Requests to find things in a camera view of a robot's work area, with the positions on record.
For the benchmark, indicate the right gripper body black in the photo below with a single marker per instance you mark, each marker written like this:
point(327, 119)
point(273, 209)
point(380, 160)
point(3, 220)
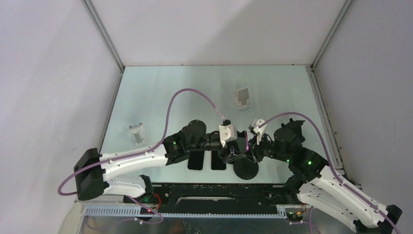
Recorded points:
point(266, 147)

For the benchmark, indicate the black phone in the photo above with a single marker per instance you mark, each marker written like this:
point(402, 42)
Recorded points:
point(217, 162)
point(196, 160)

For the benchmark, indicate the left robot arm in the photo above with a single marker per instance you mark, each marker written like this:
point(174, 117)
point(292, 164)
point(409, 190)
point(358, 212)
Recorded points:
point(100, 174)

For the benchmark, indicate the white small phone stand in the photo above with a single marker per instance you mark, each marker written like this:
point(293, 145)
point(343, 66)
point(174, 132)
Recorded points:
point(138, 133)

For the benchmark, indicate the controller board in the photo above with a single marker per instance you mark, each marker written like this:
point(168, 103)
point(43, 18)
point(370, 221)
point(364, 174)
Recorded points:
point(147, 211)
point(295, 216)

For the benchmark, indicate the white folding phone stand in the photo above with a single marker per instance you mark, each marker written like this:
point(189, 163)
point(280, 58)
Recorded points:
point(242, 99)

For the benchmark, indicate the right controller board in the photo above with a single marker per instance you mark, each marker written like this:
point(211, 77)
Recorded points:
point(295, 216)

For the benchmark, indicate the black wedge phone stand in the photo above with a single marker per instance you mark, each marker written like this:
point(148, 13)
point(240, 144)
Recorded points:
point(296, 127)

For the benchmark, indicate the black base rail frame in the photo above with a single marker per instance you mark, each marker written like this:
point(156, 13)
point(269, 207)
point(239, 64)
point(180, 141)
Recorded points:
point(222, 199)

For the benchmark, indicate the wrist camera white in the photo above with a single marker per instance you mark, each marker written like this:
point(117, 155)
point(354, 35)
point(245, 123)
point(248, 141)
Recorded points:
point(257, 126)
point(227, 133)

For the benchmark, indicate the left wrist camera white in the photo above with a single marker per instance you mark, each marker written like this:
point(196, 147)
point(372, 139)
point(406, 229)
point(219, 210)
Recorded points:
point(227, 133)

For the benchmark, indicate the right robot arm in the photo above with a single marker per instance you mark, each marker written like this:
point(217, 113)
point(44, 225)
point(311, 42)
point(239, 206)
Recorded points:
point(316, 183)

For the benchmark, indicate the black round-base phone stand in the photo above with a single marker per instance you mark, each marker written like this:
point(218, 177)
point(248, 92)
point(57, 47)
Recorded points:
point(245, 166)

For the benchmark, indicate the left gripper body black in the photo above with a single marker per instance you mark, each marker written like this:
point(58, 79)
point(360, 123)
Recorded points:
point(222, 151)

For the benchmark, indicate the left controller board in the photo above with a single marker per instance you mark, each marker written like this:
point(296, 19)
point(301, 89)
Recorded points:
point(147, 211)

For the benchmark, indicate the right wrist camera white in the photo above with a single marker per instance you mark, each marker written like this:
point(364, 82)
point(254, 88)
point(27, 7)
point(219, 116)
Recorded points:
point(257, 126)

